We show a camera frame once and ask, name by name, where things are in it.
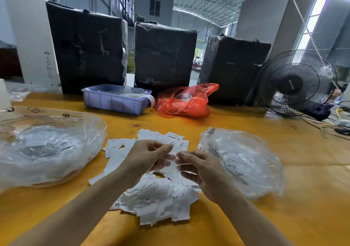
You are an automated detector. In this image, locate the person's left hand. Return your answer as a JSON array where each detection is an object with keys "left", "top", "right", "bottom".
[{"left": 120, "top": 140, "right": 175, "bottom": 187}]

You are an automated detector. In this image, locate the person's right hand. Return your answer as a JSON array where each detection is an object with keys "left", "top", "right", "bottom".
[{"left": 175, "top": 150, "right": 237, "bottom": 203}]

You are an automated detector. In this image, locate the white paper label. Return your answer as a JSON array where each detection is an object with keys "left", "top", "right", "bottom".
[{"left": 162, "top": 142, "right": 184, "bottom": 170}]

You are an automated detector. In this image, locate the pile of white labels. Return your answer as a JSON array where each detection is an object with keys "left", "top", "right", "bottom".
[{"left": 89, "top": 129, "right": 202, "bottom": 226}]

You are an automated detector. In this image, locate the clear plastic bag black print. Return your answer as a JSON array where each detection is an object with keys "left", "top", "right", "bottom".
[{"left": 198, "top": 126, "right": 285, "bottom": 199}]

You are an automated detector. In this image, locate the large clear bag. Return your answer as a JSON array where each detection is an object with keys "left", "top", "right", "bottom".
[{"left": 0, "top": 107, "right": 108, "bottom": 193}]

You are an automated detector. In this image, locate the person's left forearm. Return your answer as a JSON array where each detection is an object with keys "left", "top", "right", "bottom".
[{"left": 11, "top": 172, "right": 137, "bottom": 246}]

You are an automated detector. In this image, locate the person's right forearm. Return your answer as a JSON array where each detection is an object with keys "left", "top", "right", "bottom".
[{"left": 216, "top": 188, "right": 296, "bottom": 246}]

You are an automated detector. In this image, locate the red plastic bag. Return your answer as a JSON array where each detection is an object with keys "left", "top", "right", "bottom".
[{"left": 154, "top": 83, "right": 220, "bottom": 118}]

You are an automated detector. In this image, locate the blue plastic bin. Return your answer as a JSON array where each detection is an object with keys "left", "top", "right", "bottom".
[{"left": 81, "top": 84, "right": 155, "bottom": 116}]

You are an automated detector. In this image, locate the large black wrapped bale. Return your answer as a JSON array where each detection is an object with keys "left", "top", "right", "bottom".
[
  {"left": 134, "top": 21, "right": 198, "bottom": 95},
  {"left": 197, "top": 34, "right": 272, "bottom": 106},
  {"left": 46, "top": 1, "right": 129, "bottom": 95}
]

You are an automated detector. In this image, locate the black table fan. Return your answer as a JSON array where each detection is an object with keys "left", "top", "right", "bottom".
[{"left": 254, "top": 49, "right": 338, "bottom": 119}]

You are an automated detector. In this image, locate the grey cabin with window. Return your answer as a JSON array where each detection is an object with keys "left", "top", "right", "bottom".
[{"left": 135, "top": 0, "right": 175, "bottom": 26}]

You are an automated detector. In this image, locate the white foam box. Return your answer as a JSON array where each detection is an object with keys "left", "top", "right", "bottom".
[{"left": 0, "top": 79, "right": 12, "bottom": 113}]

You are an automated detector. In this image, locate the brown wooden cabinet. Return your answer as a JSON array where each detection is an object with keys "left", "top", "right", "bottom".
[{"left": 0, "top": 47, "right": 23, "bottom": 80}]

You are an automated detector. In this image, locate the white pillar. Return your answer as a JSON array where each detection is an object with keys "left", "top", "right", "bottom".
[{"left": 4, "top": 0, "right": 61, "bottom": 88}]

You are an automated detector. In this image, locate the bundle of cables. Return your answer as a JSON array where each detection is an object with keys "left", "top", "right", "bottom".
[{"left": 301, "top": 105, "right": 350, "bottom": 140}]

